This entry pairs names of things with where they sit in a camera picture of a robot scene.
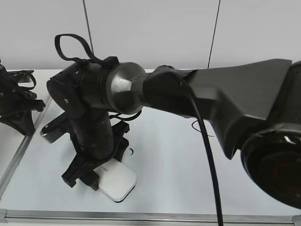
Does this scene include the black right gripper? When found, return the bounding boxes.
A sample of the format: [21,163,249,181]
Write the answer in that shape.
[62,115,130,191]

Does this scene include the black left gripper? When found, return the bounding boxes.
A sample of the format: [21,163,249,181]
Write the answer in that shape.
[0,65,46,136]

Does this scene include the white rectangular board eraser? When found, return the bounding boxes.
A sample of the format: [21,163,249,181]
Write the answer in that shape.
[95,158,137,202]

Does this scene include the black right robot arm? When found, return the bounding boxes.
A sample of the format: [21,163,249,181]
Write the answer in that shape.
[41,56,301,209]

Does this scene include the white framed whiteboard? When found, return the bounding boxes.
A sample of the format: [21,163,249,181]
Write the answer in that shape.
[0,95,301,224]

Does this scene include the black strap loop on wrist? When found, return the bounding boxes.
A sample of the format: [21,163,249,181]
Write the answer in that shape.
[54,33,119,70]

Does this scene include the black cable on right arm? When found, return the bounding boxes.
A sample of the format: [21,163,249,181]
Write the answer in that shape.
[180,77,224,226]

